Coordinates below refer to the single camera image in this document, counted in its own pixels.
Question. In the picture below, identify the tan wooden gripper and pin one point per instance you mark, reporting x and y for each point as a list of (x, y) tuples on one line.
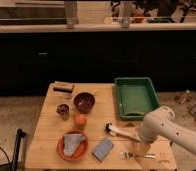
[(143, 148)]

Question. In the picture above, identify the grey cloth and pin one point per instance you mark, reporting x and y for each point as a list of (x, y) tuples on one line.
[(71, 142)]

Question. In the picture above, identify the green plastic tray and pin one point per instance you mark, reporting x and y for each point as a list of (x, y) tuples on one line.
[(135, 97)]

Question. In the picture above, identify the orange plate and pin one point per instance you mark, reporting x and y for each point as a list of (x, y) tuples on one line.
[(80, 151)]

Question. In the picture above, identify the white dish brush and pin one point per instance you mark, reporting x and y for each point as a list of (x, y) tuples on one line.
[(114, 131)]

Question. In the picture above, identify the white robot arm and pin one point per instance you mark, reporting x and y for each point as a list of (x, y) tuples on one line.
[(159, 122)]

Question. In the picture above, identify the blue sponge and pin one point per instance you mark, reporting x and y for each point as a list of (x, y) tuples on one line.
[(101, 150)]

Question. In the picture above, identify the black stand post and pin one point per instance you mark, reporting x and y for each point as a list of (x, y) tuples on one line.
[(20, 134)]

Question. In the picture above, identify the wooden block brush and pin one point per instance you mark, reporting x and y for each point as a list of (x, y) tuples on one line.
[(63, 87)]

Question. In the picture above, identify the orange fruit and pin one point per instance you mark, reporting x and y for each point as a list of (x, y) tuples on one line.
[(80, 120)]

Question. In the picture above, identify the small metal cup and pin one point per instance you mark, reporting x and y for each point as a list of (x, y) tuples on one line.
[(63, 111)]

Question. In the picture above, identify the purple bowl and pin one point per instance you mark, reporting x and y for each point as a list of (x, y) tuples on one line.
[(84, 102)]

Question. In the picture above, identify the silver fork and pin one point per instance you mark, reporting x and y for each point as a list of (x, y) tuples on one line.
[(128, 155)]

